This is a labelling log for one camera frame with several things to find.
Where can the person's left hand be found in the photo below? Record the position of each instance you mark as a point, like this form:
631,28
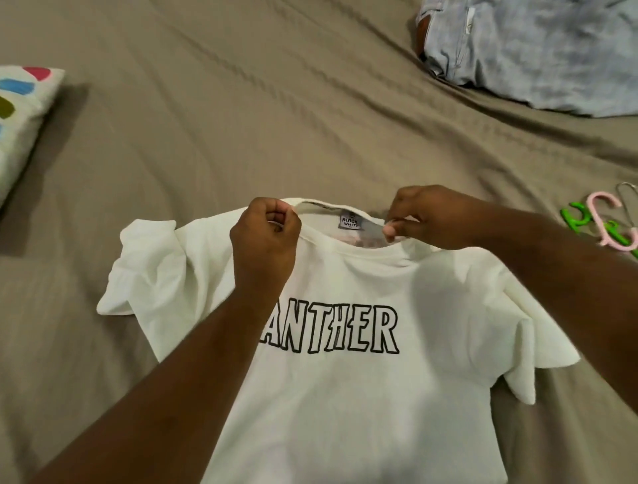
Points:
264,244

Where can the person's right hand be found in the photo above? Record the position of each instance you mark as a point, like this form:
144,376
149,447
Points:
434,214

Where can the pile of coloured plastic hangers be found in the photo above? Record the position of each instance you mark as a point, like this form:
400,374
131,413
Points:
608,224

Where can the grey garment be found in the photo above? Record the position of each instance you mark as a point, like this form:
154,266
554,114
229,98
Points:
538,50

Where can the cream white garment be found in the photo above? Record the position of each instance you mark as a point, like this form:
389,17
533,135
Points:
379,419

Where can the person's left forearm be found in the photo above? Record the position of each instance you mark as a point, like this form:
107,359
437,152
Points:
169,399

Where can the person's right forearm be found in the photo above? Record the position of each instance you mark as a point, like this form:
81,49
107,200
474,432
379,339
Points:
578,289

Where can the bed with taupe sheet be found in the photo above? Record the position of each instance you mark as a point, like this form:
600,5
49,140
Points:
199,100

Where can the colourful leaf print pillow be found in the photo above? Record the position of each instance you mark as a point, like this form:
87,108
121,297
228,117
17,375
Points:
20,120

